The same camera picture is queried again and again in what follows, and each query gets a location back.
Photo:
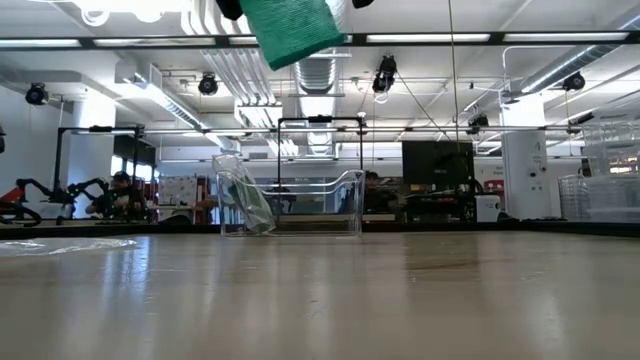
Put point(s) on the teal green bandage strip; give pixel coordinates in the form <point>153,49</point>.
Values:
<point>292,30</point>

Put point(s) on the clear acrylic tray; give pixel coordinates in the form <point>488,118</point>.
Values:
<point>325,205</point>

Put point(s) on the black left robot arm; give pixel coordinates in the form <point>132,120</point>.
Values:
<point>2,140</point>

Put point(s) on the black monitor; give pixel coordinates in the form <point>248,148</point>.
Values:
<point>430,160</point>

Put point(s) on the person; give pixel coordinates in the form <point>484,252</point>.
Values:
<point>122,195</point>
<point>377,195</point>

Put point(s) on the white background box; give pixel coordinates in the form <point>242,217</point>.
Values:
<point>487,207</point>

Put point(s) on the red black background robot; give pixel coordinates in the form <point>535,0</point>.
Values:
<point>35,187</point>

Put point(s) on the clear plastic container stack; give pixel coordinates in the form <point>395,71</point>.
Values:
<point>610,195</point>

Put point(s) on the black ceiling-hung camera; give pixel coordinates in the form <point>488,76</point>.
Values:
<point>36,95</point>
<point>574,81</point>
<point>385,75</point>
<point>208,85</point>
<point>478,121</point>

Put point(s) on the ribbed ceiling air duct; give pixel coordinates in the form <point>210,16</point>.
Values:
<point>317,75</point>

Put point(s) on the black background station frame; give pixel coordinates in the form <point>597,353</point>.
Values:
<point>320,119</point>
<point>100,129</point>

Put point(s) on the silver ceiling duct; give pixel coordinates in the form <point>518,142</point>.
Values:
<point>565,65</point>

